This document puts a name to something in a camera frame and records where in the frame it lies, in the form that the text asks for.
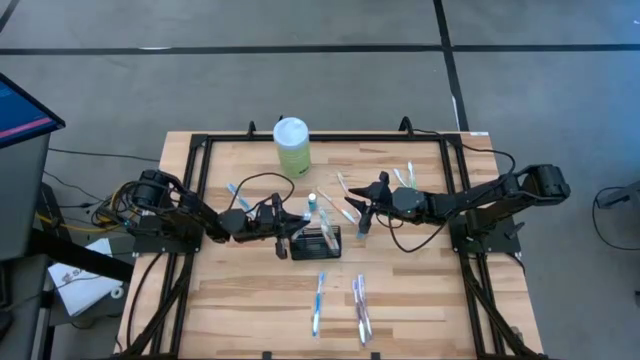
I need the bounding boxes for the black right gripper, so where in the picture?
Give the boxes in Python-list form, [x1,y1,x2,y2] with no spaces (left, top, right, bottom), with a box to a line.
[344,171,397,235]

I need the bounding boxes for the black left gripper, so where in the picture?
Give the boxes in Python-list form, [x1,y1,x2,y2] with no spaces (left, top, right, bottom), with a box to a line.
[245,192,312,261]

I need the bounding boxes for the blue toothbrush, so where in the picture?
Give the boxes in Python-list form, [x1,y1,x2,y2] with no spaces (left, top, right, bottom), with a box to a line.
[226,182,253,213]
[311,271,327,339]

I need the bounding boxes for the purple toothbrush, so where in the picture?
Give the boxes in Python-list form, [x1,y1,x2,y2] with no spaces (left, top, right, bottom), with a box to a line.
[351,278,367,347]
[356,273,374,342]

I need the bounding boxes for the green wipes canister white lid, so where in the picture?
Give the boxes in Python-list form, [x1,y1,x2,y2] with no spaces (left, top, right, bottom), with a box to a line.
[272,116,312,179]

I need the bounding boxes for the black stand beam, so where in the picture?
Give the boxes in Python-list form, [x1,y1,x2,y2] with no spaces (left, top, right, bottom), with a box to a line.
[27,227,135,284]

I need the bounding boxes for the white box beside table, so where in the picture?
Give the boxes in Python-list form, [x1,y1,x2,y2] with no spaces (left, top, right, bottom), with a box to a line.
[47,237,125,318]

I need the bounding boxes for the grey stand foot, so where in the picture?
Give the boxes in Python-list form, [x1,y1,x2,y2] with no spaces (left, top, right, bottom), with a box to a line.
[595,179,640,210]

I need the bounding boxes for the grey cabinet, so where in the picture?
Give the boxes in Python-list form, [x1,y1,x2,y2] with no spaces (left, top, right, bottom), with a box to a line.
[0,132,52,262]

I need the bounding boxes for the blue screen monitor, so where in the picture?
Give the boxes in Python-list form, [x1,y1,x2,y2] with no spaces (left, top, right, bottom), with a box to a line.
[0,72,67,150]

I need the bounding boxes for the black wire caddy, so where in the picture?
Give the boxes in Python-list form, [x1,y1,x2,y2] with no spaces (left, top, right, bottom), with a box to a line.
[289,224,343,261]

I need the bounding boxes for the black left camera cable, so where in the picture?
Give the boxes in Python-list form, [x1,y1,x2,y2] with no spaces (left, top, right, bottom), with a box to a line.
[228,172,296,216]

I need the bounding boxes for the black camera cable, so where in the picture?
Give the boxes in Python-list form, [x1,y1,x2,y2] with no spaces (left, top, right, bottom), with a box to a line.
[375,212,454,254]
[228,172,296,216]

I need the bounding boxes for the black aluminium table frame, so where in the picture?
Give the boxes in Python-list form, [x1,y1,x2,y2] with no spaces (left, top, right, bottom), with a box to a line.
[117,116,549,360]

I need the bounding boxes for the black right camera cable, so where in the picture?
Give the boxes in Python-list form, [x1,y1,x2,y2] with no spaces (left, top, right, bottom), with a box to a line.
[375,212,454,254]

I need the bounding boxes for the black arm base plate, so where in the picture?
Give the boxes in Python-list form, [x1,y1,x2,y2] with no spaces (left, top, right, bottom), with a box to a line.
[448,215,522,255]
[132,214,205,255]

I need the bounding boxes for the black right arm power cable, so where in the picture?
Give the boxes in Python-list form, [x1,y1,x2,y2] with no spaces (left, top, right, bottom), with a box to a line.
[412,128,517,177]

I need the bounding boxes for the black floor cable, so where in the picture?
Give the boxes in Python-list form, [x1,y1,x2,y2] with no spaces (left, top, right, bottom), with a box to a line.
[47,147,161,164]
[591,185,640,252]

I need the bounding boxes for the yellow cable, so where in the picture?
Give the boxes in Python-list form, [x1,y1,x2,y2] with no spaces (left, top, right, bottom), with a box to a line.
[35,180,146,235]

